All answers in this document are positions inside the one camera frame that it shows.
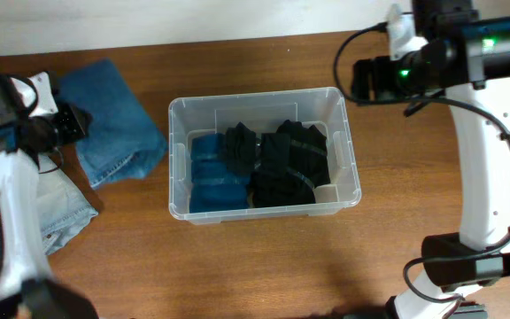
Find light grey jeans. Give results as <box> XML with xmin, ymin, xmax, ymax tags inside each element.
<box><xmin>36</xmin><ymin>155</ymin><xmax>98</xmax><ymax>255</ymax></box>

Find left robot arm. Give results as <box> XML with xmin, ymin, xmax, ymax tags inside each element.
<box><xmin>0</xmin><ymin>71</ymin><xmax>97</xmax><ymax>318</ymax></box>

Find dark blue jeans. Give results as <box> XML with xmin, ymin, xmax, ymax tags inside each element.
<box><xmin>59</xmin><ymin>59</ymin><xmax>168</xmax><ymax>190</ymax></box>

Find blue cloth bundle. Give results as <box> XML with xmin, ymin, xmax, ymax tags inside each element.
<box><xmin>189</xmin><ymin>134</ymin><xmax>251</xmax><ymax>214</ymax></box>

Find black cloth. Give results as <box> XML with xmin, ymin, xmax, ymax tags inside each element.
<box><xmin>216</xmin><ymin>120</ymin><xmax>330</xmax><ymax>189</ymax></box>
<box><xmin>250</xmin><ymin>168</ymin><xmax>316</xmax><ymax>208</ymax></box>

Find clear plastic storage bin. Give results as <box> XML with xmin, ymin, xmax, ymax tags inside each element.
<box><xmin>168</xmin><ymin>87</ymin><xmax>362</xmax><ymax>225</ymax></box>

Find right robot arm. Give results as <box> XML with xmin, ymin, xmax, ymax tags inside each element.
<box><xmin>346</xmin><ymin>1</ymin><xmax>510</xmax><ymax>318</ymax></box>

